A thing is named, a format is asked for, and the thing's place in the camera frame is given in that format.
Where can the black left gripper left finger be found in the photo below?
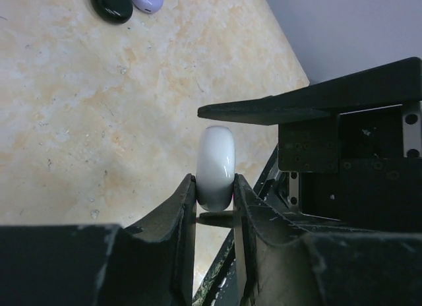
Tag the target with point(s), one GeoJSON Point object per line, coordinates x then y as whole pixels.
{"type": "Point", "coordinates": [148, 263]}

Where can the white earbud charging case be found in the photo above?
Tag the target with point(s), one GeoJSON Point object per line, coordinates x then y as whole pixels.
{"type": "Point", "coordinates": [215, 168]}

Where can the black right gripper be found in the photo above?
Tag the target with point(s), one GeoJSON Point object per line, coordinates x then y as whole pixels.
{"type": "Point", "coordinates": [361, 168]}

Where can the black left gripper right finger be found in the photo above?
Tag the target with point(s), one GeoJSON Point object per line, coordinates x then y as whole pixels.
{"type": "Point", "coordinates": [286, 262]}

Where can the black earbud charging case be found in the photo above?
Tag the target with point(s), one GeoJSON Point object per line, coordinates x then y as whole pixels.
{"type": "Point", "coordinates": [113, 11]}

